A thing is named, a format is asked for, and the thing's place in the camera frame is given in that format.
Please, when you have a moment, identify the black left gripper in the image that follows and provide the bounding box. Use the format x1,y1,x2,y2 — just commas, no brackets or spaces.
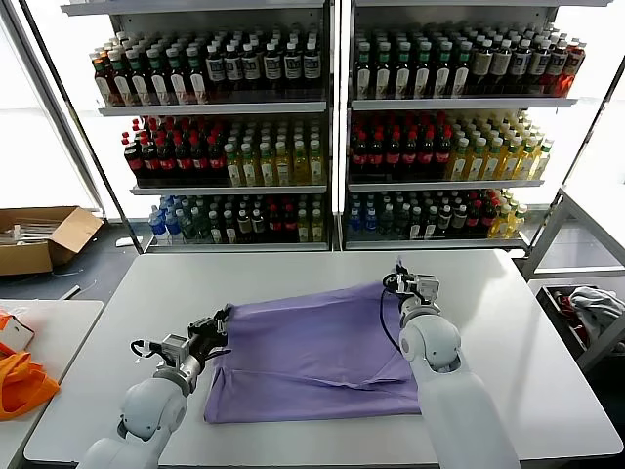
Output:
187,305,233,362

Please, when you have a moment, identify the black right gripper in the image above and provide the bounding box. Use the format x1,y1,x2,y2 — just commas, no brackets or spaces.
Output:
390,268,417,299

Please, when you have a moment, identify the purple t-shirt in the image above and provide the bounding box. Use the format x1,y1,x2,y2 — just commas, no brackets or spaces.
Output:
202,257,424,425

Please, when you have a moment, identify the black clothes bin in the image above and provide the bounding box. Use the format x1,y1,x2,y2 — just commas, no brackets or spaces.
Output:
535,284,625,372

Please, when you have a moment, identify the cola bottle red cap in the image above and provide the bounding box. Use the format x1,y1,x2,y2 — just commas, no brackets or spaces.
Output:
189,135,210,183
400,131,419,180
156,135,177,183
207,135,227,183
367,131,386,180
123,131,144,183
384,131,402,180
417,130,436,180
140,135,160,183
350,131,369,180
174,135,193,183
433,130,453,180

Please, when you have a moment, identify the yellow juice bottle green cap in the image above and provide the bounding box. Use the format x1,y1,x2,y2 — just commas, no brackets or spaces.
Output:
274,141,293,187
447,138,471,183
482,138,505,183
291,141,310,187
517,138,538,182
241,143,260,188
258,142,276,188
466,138,488,183
308,140,327,187
224,143,243,188
500,138,522,182
532,139,556,181

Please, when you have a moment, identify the red garment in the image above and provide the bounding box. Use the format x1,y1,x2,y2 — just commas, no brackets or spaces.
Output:
554,290,587,343

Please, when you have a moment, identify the metal beverage shelving unit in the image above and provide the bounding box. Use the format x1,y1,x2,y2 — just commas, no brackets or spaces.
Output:
61,0,338,254
341,0,614,253

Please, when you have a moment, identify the dark tea bottle green cap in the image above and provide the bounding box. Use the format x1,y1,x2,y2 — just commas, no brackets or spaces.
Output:
147,48,170,107
373,42,394,101
413,42,434,101
187,47,209,106
127,48,150,107
166,47,189,107
354,42,373,101
433,42,453,101
393,42,414,101
451,42,472,100
109,50,132,107

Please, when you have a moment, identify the grey garment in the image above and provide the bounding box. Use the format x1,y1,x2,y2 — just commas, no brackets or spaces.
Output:
568,286,625,361

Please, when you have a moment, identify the open cardboard box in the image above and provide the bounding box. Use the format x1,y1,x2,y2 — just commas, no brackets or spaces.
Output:
0,205,104,277

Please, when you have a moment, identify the white and orange carton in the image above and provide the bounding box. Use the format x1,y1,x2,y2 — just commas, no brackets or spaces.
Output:
0,308,36,353

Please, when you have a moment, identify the orange fabric bag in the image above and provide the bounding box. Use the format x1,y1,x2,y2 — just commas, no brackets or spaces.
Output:
0,351,62,421

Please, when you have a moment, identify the dark drink bottle pale label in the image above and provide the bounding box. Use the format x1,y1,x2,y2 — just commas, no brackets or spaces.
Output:
489,39,513,94
262,42,283,102
527,39,551,95
471,39,493,94
224,43,244,103
204,43,226,103
242,43,263,102
282,42,303,102
302,42,322,102
510,39,532,94

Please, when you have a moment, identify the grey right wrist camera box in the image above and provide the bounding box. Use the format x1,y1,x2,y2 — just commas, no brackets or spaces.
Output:
415,275,440,308

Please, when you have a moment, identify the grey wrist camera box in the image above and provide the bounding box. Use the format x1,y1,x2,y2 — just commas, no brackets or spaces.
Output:
415,275,440,308
158,334,191,365

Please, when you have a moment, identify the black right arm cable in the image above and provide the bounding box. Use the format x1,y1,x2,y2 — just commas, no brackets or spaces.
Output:
379,276,409,361

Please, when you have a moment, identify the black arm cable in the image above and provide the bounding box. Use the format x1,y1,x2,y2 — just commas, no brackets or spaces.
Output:
379,276,409,361
129,338,170,365

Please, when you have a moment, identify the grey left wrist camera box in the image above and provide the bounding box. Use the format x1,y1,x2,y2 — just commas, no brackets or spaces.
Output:
158,334,191,365

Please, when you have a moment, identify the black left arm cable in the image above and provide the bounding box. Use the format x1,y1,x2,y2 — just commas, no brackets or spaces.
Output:
129,338,170,365

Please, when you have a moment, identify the grey metal frame table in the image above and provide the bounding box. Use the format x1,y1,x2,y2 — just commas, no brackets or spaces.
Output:
520,188,625,279

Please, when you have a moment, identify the dark metal frame post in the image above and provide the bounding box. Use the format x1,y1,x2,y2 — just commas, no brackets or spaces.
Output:
17,0,146,255
559,61,625,192

